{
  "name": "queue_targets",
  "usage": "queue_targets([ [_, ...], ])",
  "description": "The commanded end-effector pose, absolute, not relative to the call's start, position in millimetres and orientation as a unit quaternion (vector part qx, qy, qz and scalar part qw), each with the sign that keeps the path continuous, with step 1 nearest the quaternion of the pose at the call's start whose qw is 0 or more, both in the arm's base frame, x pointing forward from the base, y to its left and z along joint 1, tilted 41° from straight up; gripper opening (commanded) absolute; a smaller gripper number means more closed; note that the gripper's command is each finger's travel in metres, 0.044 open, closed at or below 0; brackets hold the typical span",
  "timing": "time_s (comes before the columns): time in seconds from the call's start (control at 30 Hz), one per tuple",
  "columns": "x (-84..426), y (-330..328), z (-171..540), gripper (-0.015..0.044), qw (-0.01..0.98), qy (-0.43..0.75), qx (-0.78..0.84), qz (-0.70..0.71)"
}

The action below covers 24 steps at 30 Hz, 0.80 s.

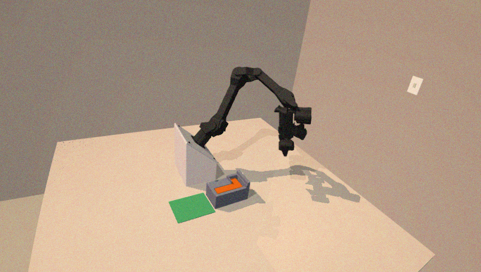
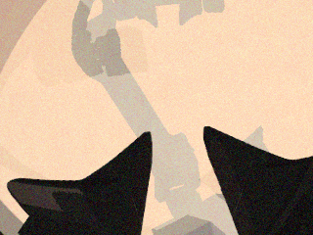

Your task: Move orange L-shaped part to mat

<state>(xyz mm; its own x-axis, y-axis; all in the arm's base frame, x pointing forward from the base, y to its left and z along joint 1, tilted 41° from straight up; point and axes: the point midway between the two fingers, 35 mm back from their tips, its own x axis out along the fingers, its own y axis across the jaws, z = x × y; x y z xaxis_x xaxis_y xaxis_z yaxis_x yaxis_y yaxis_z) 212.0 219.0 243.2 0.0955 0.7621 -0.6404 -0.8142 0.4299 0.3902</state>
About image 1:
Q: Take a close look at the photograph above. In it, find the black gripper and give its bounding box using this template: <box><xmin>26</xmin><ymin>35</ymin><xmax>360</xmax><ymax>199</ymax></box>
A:
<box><xmin>279</xmin><ymin>122</ymin><xmax>294</xmax><ymax>156</ymax></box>

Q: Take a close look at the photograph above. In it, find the orange l-shaped part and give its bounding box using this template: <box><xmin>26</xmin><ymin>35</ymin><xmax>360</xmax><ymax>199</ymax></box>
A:
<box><xmin>215</xmin><ymin>178</ymin><xmax>242</xmax><ymax>194</ymax></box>

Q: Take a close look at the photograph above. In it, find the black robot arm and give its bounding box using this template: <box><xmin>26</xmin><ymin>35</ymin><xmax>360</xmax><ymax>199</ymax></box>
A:
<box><xmin>191</xmin><ymin>67</ymin><xmax>312</xmax><ymax>149</ymax></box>

